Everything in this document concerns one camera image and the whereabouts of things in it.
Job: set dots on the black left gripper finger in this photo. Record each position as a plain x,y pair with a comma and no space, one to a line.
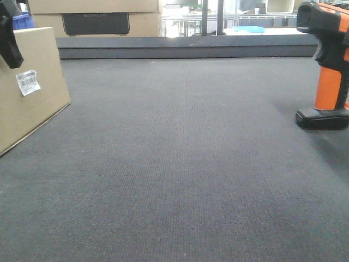
9,49

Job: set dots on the brown cardboard package box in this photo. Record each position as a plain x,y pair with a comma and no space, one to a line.
22,115

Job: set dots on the orange black scanner gun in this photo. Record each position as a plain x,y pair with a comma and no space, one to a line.
329,25

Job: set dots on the upper stacked cardboard box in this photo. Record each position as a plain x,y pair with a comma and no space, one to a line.
98,6

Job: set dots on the large cardboard box black print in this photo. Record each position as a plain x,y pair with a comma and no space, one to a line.
101,24

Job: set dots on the beige open box background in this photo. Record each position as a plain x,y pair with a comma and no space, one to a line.
279,6

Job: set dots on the blue plastic crate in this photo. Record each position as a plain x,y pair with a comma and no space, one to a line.
23,21

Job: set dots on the white barcode label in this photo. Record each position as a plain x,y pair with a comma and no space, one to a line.
28,82

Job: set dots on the white metal shelving rack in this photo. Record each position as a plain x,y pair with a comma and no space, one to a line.
190,25

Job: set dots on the light blue tray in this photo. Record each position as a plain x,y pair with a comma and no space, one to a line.
249,29

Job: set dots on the dark grey raised ledge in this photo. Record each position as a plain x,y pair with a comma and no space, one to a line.
236,46

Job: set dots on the black vertical post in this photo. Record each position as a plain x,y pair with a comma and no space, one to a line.
204,17
219,18

